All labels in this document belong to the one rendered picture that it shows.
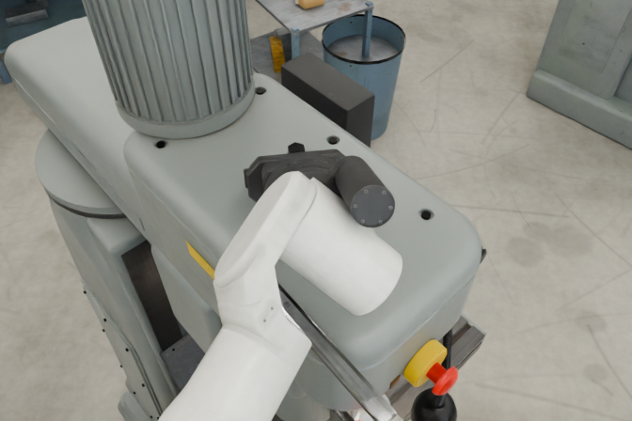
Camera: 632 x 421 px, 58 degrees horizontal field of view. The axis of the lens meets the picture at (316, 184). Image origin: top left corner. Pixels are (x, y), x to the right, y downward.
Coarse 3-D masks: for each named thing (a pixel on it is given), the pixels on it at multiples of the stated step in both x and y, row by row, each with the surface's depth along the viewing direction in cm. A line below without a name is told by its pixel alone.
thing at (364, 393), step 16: (288, 304) 59; (304, 320) 58; (320, 336) 57; (320, 352) 56; (336, 352) 56; (336, 368) 54; (352, 368) 54; (352, 384) 53; (368, 384) 53; (368, 400) 52; (384, 400) 52; (384, 416) 51
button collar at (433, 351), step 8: (432, 344) 68; (440, 344) 69; (424, 352) 67; (432, 352) 67; (440, 352) 68; (416, 360) 67; (424, 360) 67; (432, 360) 67; (440, 360) 70; (408, 368) 67; (416, 368) 67; (424, 368) 66; (408, 376) 68; (416, 376) 67; (424, 376) 68; (416, 384) 68
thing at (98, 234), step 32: (64, 160) 121; (64, 192) 115; (96, 192) 115; (64, 224) 126; (96, 224) 114; (128, 224) 114; (96, 256) 121; (128, 256) 113; (96, 288) 146; (128, 288) 119; (160, 288) 126; (128, 320) 132; (160, 320) 133; (128, 352) 153; (160, 352) 142; (128, 384) 224; (160, 384) 155; (160, 416) 178
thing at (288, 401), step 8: (288, 400) 94; (296, 400) 93; (304, 400) 93; (312, 400) 95; (280, 408) 98; (288, 408) 96; (296, 408) 96; (304, 408) 96; (312, 408) 97; (320, 408) 99; (328, 408) 103; (280, 416) 101; (288, 416) 99; (296, 416) 98; (304, 416) 98; (312, 416) 100; (320, 416) 102; (328, 416) 106
